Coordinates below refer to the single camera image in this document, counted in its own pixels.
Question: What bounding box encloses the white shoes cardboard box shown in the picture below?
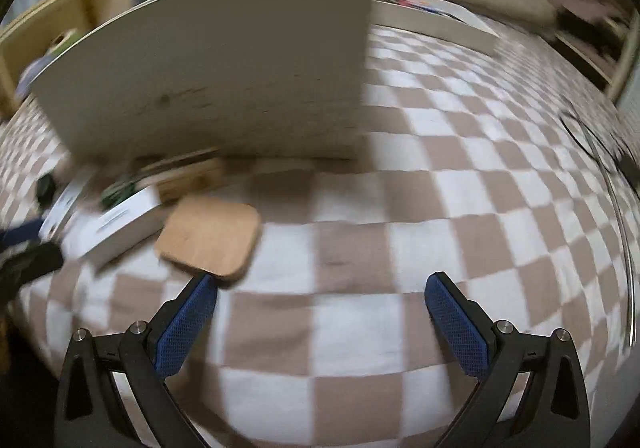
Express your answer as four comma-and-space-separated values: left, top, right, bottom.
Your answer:
32, 0, 372, 162

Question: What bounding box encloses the green avocado plush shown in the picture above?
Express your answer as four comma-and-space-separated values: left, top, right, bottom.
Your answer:
47, 28, 82, 56

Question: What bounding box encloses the closet shelf with clothes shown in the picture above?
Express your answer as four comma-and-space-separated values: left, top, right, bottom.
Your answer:
547, 0, 639, 103

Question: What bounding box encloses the shallow white tray box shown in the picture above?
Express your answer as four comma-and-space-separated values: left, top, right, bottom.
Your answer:
372, 0, 500, 56

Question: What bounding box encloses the green clip with cord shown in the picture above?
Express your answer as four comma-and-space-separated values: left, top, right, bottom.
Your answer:
100, 173, 146, 209

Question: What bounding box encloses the purple plush toy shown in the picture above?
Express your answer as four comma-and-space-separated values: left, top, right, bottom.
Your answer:
14, 54, 55, 102

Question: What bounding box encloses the small blue white sachet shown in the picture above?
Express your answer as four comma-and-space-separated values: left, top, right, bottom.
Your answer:
38, 171, 92, 242

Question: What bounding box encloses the bamboo wooden board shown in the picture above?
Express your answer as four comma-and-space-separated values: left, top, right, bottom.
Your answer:
154, 195, 262, 280

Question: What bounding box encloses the black charger with cable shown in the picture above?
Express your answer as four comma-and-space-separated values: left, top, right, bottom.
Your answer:
558, 96, 639, 197

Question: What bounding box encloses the wooden headboard shelf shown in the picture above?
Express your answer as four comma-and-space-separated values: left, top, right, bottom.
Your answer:
1, 0, 130, 119

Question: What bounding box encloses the small black box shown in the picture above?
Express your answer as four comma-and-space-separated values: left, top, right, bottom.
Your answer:
35, 173, 56, 207

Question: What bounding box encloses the white rectangular remote box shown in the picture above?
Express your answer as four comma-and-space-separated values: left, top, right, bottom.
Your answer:
66, 187, 164, 269

